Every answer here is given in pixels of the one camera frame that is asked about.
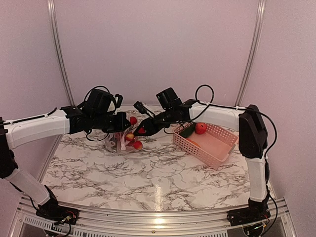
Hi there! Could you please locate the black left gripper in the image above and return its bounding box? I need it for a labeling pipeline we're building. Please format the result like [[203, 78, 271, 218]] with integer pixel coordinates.
[[91, 112, 131, 133]]

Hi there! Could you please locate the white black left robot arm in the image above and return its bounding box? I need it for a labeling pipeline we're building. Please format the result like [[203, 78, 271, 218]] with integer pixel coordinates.
[[0, 106, 131, 220]]

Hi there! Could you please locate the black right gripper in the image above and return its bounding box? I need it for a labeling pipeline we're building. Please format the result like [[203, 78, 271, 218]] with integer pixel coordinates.
[[134, 108, 175, 136]]

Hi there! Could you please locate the dark purple eggplant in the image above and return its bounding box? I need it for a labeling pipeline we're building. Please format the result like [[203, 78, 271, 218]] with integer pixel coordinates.
[[105, 136, 118, 150]]

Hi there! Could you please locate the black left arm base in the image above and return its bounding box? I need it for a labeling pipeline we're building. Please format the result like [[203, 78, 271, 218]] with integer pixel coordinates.
[[36, 202, 79, 225]]

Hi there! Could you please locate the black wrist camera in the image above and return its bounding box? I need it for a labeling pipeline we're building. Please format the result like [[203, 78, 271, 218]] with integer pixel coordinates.
[[156, 87, 182, 111], [82, 88, 123, 116]]

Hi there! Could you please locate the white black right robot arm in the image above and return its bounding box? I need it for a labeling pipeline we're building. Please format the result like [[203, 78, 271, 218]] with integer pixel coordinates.
[[134, 99, 270, 221]]

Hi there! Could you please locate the orange red mango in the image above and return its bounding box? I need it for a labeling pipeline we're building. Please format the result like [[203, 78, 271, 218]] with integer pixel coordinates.
[[187, 139, 201, 148]]

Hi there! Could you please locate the green cucumber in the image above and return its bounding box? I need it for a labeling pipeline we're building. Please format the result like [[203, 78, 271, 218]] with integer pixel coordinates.
[[179, 125, 195, 138]]

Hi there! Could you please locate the aluminium frame post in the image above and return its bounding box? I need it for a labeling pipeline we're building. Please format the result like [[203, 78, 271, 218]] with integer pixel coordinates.
[[235, 0, 267, 106], [47, 0, 75, 105]]

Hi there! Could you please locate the clear pink zip top bag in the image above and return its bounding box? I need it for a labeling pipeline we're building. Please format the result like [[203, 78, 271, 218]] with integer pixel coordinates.
[[103, 115, 143, 155]]

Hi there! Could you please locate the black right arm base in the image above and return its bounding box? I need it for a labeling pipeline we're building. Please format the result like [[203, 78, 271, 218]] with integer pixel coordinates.
[[227, 196, 271, 226]]

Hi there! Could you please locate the aluminium front rail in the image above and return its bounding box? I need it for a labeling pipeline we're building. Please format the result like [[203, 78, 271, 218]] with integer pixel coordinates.
[[7, 196, 297, 237]]

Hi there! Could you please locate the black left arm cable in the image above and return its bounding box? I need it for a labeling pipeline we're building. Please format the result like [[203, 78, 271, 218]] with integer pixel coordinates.
[[82, 85, 124, 141]]

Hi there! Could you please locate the red apple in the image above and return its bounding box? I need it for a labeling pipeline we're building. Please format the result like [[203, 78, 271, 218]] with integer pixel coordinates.
[[195, 123, 207, 135]]

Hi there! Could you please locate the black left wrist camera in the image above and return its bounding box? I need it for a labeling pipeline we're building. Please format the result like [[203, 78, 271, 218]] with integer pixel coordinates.
[[82, 88, 123, 116]]

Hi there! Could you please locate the pink perforated plastic basket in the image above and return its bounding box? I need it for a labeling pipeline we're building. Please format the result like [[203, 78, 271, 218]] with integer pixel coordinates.
[[173, 122, 238, 170]]

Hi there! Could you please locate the aluminium frame post left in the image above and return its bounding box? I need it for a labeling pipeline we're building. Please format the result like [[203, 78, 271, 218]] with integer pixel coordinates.
[[47, 0, 75, 105]]

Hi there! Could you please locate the aluminium frame post right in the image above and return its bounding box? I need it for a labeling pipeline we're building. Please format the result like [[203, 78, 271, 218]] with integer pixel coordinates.
[[235, 0, 267, 106]]

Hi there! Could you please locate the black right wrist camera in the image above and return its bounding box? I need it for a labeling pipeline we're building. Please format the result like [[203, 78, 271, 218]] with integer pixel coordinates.
[[156, 87, 182, 111]]

